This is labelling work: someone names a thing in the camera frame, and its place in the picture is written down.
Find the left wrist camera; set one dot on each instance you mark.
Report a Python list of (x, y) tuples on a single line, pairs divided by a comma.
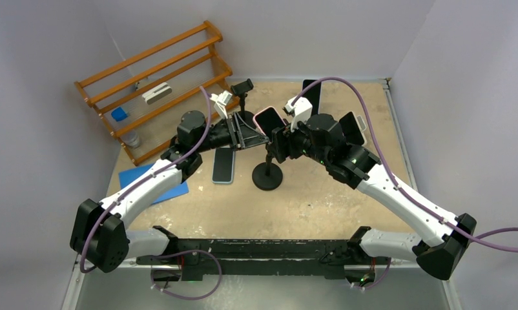
[(220, 103)]

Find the blue mat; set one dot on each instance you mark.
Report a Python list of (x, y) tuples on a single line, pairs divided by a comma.
[(128, 176)]

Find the black base frame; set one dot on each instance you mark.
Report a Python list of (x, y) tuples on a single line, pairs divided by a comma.
[(332, 259)]

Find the pink case phone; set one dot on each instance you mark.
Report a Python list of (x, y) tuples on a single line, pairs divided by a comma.
[(267, 120)]

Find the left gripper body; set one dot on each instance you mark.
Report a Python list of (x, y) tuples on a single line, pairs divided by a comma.
[(233, 133)]

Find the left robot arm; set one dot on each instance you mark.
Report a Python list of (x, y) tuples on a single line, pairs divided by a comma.
[(100, 232)]

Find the clear plastic cup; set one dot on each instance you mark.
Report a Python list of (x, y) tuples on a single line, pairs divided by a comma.
[(131, 139)]

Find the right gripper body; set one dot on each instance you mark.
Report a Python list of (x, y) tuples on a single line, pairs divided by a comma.
[(298, 144)]

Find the black phone stand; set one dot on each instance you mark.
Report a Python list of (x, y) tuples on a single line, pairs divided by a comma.
[(241, 90), (267, 176)]

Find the black phone on silver stand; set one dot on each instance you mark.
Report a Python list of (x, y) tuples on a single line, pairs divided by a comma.
[(351, 129)]

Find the black phone on round stand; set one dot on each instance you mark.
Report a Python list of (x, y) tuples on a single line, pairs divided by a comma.
[(313, 94)]

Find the light blue case phone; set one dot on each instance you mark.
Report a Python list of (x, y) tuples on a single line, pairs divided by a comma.
[(223, 166)]

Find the orange wooden rack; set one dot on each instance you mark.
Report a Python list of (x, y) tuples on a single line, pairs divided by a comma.
[(186, 62)]

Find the blue cube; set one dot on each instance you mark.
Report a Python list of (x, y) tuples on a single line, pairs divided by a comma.
[(118, 114)]

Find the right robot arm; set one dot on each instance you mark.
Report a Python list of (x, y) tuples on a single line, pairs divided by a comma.
[(437, 242)]

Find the silver phone stand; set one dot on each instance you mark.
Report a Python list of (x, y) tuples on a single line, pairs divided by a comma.
[(362, 123)]

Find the white eraser block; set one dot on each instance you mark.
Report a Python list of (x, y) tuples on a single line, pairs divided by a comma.
[(157, 93)]

